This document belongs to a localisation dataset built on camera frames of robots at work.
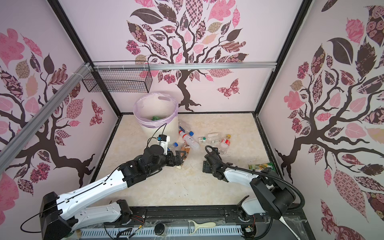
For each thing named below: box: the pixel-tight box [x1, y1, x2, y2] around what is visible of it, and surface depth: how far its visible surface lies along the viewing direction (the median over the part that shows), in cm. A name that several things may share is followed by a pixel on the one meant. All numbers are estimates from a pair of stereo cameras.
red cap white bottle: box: [179, 130, 200, 150], surface depth 100 cm
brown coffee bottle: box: [180, 144, 191, 160], surface depth 96 cm
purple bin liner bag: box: [133, 92, 179, 128], surface depth 94 cm
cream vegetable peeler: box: [188, 220, 216, 235], surface depth 72 cm
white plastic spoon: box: [279, 216, 301, 240], surface depth 71 cm
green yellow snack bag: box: [248, 162, 277, 173], surface depth 91 cm
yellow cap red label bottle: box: [219, 134, 232, 155], surface depth 100 cm
